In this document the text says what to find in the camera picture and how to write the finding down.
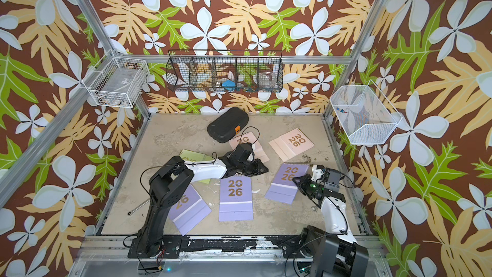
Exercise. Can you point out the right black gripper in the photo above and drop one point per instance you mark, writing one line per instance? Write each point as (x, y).
(302, 184)

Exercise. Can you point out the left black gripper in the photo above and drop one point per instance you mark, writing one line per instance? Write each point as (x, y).
(258, 168)

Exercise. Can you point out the purple 2026 calendar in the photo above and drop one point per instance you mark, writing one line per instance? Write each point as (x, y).
(236, 199)
(282, 188)
(189, 211)

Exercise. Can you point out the pink 2026 calendar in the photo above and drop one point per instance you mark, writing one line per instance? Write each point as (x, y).
(291, 144)
(249, 137)

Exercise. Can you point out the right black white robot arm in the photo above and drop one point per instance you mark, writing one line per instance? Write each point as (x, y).
(338, 248)

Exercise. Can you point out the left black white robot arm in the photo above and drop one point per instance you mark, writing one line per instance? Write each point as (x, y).
(169, 183)

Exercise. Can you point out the black case orange latch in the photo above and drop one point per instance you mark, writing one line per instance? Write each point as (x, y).
(228, 125)

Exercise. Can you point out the green 2026 calendar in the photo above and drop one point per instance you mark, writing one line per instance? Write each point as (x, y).
(192, 156)

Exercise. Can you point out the blue object in basket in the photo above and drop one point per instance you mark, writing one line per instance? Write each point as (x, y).
(229, 86)

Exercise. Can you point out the silver wrench left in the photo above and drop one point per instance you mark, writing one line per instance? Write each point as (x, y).
(138, 207)

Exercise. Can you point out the black wire basket back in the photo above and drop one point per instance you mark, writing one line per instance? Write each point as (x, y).
(252, 71)

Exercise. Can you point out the white wire basket right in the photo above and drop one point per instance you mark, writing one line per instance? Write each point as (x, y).
(366, 115)

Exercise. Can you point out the white wire basket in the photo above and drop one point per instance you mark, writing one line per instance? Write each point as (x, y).
(366, 115)
(117, 80)

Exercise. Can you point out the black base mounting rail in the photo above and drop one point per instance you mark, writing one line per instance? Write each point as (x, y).
(173, 246)

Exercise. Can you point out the white wire basket left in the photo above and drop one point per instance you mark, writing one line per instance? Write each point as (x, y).
(117, 80)

